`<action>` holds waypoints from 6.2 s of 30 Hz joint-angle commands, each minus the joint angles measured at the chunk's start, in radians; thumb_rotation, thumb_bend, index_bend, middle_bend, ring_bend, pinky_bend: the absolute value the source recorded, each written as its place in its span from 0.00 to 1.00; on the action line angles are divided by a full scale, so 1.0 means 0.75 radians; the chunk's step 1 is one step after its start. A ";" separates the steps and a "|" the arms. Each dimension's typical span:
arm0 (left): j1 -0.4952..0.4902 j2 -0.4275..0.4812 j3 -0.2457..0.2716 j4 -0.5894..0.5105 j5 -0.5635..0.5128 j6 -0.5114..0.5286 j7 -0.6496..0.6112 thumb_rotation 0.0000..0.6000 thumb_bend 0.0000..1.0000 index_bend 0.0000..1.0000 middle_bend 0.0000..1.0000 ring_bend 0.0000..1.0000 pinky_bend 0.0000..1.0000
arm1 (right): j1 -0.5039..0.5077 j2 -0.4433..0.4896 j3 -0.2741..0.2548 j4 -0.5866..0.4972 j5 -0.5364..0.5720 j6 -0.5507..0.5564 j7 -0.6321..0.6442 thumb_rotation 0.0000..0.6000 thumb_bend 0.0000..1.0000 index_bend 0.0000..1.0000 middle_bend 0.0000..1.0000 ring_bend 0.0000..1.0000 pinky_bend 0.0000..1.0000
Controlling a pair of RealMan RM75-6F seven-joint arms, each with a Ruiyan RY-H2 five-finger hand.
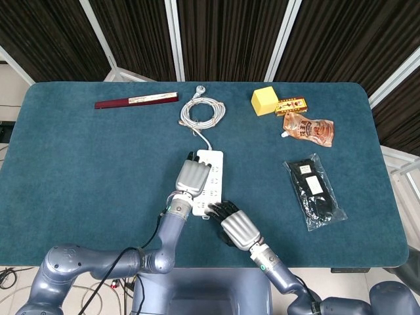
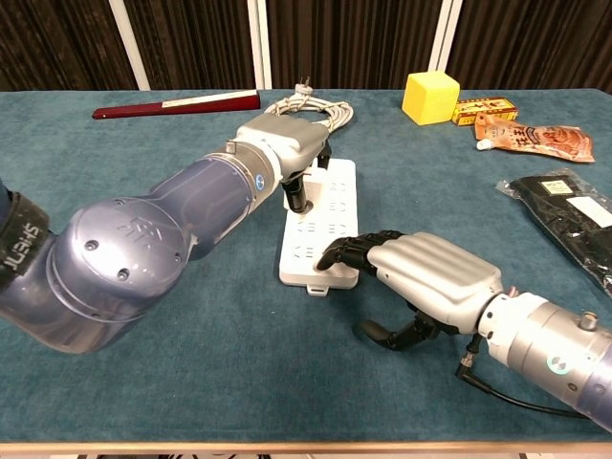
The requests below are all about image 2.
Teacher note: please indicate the teal table mat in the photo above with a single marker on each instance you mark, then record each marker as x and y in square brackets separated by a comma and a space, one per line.
[191, 382]

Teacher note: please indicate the orange spout sauce pouch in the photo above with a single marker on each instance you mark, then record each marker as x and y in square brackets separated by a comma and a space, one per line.
[540, 141]

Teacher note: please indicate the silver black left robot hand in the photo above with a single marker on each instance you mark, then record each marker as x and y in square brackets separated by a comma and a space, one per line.
[287, 138]

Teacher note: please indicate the yellow foam cube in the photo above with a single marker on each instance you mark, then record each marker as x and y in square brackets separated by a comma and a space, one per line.
[430, 100]

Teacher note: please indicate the blue grey left robot arm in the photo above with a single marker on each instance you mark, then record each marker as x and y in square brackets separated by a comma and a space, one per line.
[119, 268]

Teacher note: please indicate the yellow red small carton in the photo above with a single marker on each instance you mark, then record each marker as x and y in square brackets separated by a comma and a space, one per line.
[483, 106]

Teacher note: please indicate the dark red folded fan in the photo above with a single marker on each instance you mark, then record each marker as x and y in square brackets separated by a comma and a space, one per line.
[191, 106]

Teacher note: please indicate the white power strip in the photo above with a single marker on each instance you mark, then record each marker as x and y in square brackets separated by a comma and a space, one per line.
[334, 210]

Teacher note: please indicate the white partition frame post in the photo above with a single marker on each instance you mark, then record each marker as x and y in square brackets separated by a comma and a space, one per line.
[445, 33]
[260, 43]
[130, 45]

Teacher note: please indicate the black item in clear bag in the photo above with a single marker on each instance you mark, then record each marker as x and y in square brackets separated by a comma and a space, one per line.
[574, 225]

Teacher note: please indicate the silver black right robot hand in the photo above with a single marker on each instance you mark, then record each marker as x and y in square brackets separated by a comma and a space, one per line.
[440, 277]

